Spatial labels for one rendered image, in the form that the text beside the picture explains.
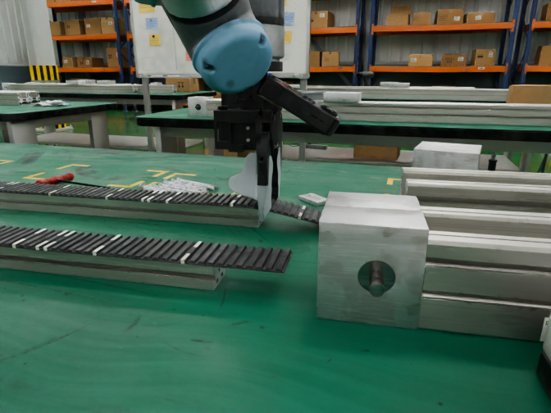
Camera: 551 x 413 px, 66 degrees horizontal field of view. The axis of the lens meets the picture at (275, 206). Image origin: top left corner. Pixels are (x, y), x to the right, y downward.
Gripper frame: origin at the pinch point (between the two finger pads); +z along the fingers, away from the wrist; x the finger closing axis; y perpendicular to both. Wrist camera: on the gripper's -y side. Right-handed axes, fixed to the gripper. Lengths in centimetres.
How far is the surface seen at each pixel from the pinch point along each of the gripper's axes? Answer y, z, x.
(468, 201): -25.9, -3.3, 3.9
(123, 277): 11.9, 2.6, 21.0
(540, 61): -348, -41, -916
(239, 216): 4.5, 1.7, 1.3
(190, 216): 12.0, 2.0, 2.0
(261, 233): 0.6, 3.0, 3.9
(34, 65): 536, -28, -593
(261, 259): -3.1, -0.4, 19.7
